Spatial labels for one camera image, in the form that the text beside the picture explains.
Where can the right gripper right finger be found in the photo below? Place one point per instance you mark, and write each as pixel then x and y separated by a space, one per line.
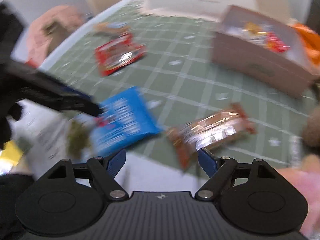
pixel 208 161

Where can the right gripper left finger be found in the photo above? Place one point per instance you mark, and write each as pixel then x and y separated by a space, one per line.
pixel 115 162

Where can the brown shiny snack bar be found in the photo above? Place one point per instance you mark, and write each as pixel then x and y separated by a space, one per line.
pixel 219 128

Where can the blue snack packet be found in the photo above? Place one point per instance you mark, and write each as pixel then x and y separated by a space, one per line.
pixel 124 121

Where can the red snack bag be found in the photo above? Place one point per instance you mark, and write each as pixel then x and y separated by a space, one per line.
pixel 118 53

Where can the long orange cracker tube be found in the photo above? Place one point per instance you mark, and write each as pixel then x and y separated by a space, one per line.
pixel 112 28

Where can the white printed paper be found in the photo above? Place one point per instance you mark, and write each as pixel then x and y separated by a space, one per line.
pixel 43 136

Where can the pink plush toy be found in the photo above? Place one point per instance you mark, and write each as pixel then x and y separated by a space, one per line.
pixel 306 180

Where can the brown plush toy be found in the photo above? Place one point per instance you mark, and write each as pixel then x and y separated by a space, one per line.
pixel 311 132

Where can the green checkered tablecloth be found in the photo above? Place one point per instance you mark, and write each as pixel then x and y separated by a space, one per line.
pixel 177 73

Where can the pink cardboard box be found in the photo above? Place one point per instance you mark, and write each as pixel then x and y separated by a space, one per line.
pixel 290 72

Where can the red yellow packet in box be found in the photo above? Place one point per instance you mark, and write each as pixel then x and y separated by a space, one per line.
pixel 262 35

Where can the orange snack bag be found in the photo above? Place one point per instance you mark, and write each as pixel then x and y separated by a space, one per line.
pixel 311 42

